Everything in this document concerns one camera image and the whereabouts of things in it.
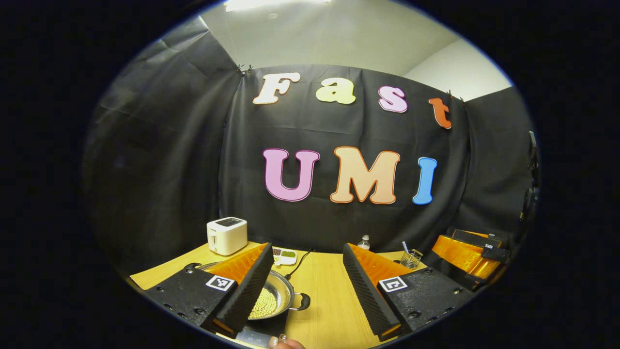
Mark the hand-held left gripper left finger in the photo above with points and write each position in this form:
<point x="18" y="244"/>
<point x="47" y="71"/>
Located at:
<point x="247" y="291"/>

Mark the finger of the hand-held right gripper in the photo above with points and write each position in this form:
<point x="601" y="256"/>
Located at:
<point x="477" y="239"/>
<point x="460" y="257"/>

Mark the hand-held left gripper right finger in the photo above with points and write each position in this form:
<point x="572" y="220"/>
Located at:
<point x="370" y="291"/>

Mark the pile of soybeans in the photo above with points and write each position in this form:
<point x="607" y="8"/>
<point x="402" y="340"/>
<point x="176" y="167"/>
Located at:
<point x="264" y="303"/>

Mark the stainless steel pot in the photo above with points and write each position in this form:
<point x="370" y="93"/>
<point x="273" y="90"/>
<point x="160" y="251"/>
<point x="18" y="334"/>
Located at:
<point x="280" y="287"/>

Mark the black induction cooktop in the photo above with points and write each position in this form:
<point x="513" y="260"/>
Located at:
<point x="256" y="334"/>

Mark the clear bottle with pink label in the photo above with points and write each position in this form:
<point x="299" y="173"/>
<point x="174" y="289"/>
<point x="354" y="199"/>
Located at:
<point x="364" y="242"/>

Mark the white divided bean dish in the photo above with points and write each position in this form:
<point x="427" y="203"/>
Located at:
<point x="288" y="256"/>

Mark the white toaster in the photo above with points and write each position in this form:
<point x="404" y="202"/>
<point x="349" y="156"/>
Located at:
<point x="226" y="236"/>

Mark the black backdrop clip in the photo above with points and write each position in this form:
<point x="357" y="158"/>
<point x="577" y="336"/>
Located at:
<point x="454" y="95"/>
<point x="244" y="69"/>

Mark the black backdrop cloth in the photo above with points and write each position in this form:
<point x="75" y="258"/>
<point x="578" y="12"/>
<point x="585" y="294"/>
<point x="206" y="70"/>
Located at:
<point x="160" y="169"/>

